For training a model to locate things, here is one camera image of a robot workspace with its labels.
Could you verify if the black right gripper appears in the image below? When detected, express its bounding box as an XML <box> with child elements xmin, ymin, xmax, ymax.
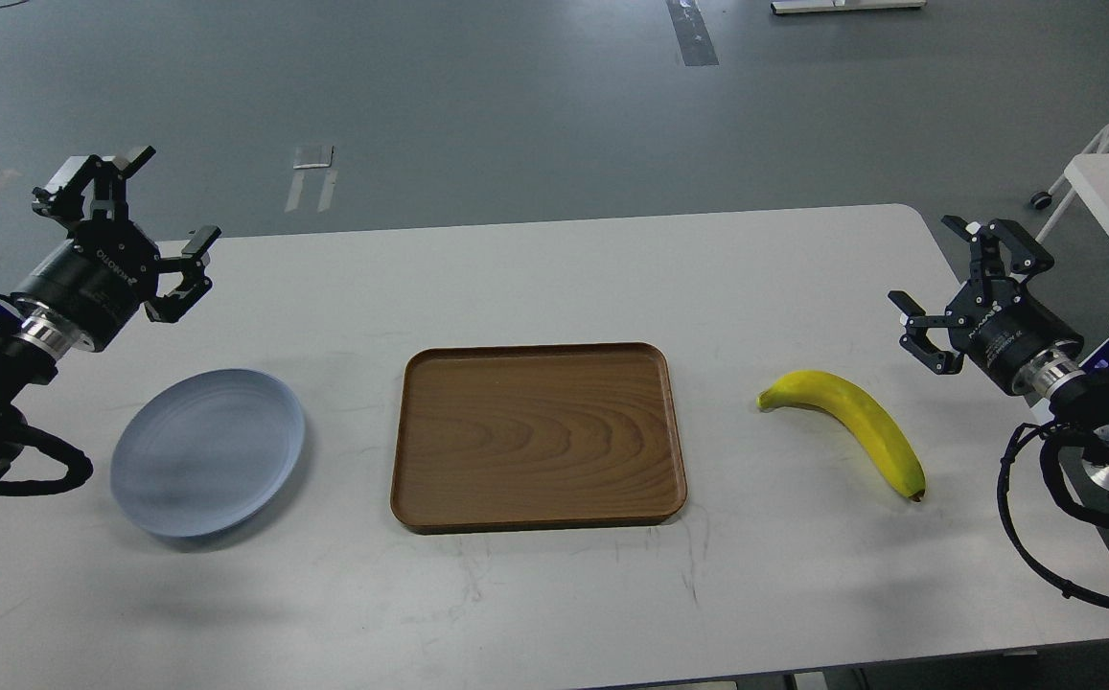
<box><xmin>888</xmin><ymin>215</ymin><xmax>1083</xmax><ymax>396</ymax></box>

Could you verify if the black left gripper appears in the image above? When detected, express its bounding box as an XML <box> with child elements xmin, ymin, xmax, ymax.
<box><xmin>12</xmin><ymin>146</ymin><xmax>222</xmax><ymax>351</ymax></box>

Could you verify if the blue round plate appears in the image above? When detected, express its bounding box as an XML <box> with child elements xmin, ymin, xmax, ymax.
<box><xmin>108</xmin><ymin>368</ymin><xmax>306</xmax><ymax>539</ymax></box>

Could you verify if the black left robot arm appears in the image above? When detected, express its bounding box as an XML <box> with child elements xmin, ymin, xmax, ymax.
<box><xmin>0</xmin><ymin>146</ymin><xmax>221</xmax><ymax>496</ymax></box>

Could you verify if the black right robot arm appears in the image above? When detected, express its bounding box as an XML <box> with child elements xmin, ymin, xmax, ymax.
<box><xmin>889</xmin><ymin>215</ymin><xmax>1109</xmax><ymax>506</ymax></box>

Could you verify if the yellow banana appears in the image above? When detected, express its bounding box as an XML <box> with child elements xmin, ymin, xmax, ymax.
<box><xmin>755</xmin><ymin>371</ymin><xmax>927</xmax><ymax>503</ymax></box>

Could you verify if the brown wooden tray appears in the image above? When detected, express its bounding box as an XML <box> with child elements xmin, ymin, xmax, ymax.
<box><xmin>389</xmin><ymin>342</ymin><xmax>688</xmax><ymax>534</ymax></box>

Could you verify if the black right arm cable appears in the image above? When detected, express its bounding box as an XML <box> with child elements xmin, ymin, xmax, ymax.
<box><xmin>997</xmin><ymin>422</ymin><xmax>1109</xmax><ymax>616</ymax></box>

